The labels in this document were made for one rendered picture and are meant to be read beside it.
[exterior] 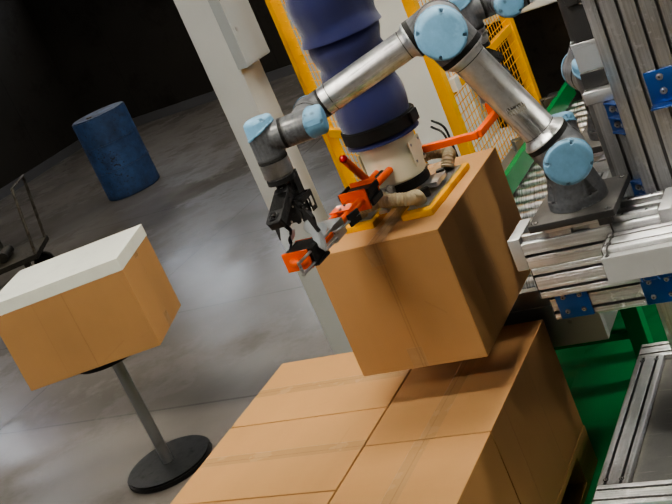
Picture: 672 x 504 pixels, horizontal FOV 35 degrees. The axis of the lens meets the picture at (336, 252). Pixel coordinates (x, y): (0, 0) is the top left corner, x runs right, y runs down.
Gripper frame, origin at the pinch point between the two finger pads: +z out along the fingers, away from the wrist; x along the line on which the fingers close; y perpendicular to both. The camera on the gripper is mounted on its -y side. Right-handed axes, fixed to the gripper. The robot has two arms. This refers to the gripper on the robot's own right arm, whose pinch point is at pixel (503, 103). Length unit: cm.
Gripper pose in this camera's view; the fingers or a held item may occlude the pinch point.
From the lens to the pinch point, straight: 331.7
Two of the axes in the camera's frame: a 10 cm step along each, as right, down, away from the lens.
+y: -3.9, 4.6, -7.9
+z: 3.9, 8.7, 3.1
